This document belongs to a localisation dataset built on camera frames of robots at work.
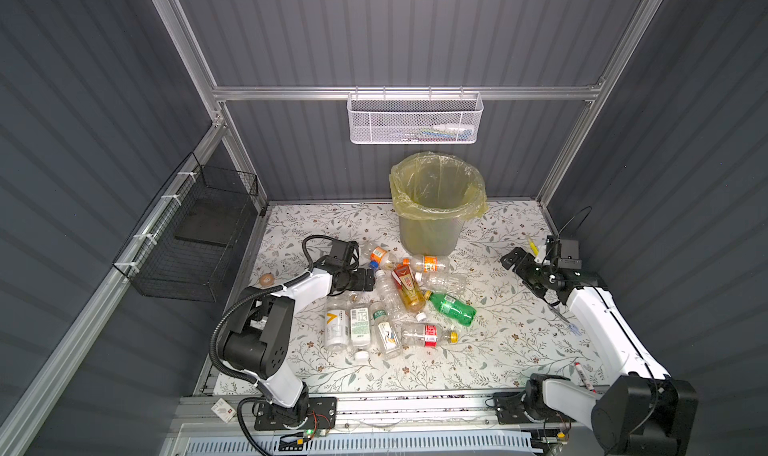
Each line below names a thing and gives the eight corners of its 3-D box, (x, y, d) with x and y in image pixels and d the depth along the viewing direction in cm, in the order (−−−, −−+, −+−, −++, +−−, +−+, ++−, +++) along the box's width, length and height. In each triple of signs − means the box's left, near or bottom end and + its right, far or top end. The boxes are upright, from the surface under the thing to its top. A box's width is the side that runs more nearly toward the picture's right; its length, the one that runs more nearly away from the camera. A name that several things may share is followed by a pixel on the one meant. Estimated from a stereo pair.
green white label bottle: (347, 361, 83) (346, 356, 80) (352, 308, 94) (351, 302, 90) (370, 361, 83) (370, 356, 80) (373, 308, 94) (372, 302, 90)
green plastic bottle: (421, 305, 94) (423, 296, 90) (428, 293, 97) (430, 284, 92) (468, 331, 89) (472, 323, 84) (474, 318, 92) (479, 309, 87)
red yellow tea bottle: (407, 315, 90) (408, 309, 87) (389, 270, 100) (389, 263, 97) (427, 308, 91) (429, 302, 88) (408, 265, 101) (408, 257, 98)
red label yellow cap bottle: (400, 349, 86) (401, 342, 81) (400, 331, 89) (400, 323, 84) (455, 349, 85) (459, 342, 81) (453, 331, 89) (456, 323, 84)
